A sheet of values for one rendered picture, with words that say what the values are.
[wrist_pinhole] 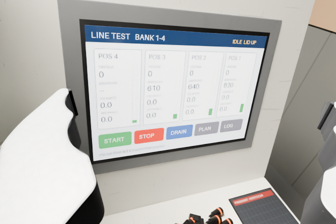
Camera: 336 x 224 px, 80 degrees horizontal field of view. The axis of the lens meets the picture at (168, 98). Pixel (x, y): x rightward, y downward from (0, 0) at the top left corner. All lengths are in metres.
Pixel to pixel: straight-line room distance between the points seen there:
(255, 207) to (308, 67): 1.50
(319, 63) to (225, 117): 1.50
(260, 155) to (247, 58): 0.32
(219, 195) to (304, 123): 1.50
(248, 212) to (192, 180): 0.18
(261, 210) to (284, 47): 0.45
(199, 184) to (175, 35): 0.42
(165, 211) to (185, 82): 0.34
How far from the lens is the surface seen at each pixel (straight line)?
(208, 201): 0.65
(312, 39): 2.01
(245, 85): 0.54
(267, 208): 0.71
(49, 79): 0.41
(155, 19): 0.40
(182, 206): 0.62
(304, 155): 2.14
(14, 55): 0.41
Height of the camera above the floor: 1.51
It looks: 33 degrees down
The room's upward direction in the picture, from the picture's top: 10 degrees clockwise
